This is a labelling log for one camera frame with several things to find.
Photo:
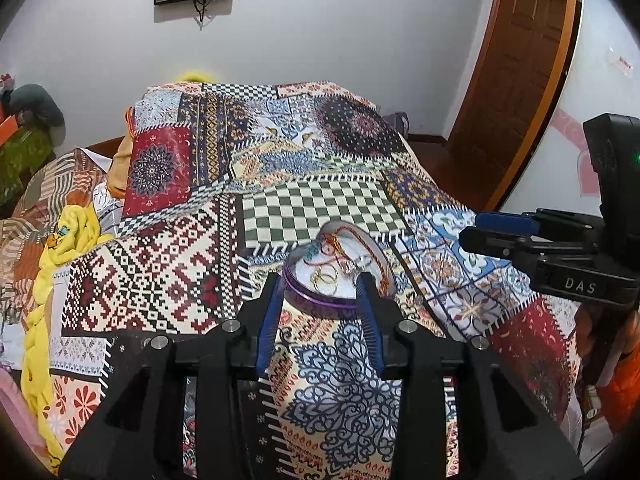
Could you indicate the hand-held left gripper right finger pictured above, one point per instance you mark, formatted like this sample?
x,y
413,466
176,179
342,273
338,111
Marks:
x,y
372,325

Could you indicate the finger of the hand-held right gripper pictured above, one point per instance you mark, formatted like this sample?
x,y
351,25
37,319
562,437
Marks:
x,y
495,244
505,221

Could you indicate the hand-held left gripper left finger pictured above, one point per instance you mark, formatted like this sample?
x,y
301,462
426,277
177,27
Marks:
x,y
270,320

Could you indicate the purple heart-shaped tin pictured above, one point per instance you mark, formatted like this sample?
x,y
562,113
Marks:
x,y
320,302

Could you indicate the person's right forearm orange sleeve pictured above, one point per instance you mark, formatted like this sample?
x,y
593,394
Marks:
x,y
625,390

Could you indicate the person's right hand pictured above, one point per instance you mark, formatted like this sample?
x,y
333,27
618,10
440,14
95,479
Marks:
x,y
583,330

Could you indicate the dark bag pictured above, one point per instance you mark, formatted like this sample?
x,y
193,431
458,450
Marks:
x,y
399,124

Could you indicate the patchwork printed blanket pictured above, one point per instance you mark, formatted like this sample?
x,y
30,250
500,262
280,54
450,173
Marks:
x,y
325,170

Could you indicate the wooden door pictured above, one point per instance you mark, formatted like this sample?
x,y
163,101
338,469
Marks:
x,y
515,60

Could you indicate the orange pillow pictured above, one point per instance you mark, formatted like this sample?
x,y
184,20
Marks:
x,y
120,160

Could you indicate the yellow blanket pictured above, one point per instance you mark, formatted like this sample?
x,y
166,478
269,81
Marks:
x,y
42,285

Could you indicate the yellow round object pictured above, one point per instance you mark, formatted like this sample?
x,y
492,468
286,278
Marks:
x,y
194,77

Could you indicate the orange brown striped blanket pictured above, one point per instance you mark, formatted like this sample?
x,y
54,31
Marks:
x,y
45,195

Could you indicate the pink cloth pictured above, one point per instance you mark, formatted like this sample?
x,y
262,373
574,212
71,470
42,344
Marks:
x,y
20,410

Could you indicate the green cloth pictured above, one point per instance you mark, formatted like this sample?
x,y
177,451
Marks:
x,y
25,165

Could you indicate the grey plush toy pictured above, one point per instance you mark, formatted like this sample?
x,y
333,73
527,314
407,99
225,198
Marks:
x,y
42,110

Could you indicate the orange box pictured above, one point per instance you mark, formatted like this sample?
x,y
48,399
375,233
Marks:
x,y
9,130

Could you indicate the red white toy figure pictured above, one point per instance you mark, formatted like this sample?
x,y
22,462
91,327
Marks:
x,y
6,82

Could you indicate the pink heart wall sticker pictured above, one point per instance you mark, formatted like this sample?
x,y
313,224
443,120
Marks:
x,y
567,130

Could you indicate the red white wall sticker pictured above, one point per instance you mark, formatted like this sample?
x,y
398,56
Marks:
x,y
622,62

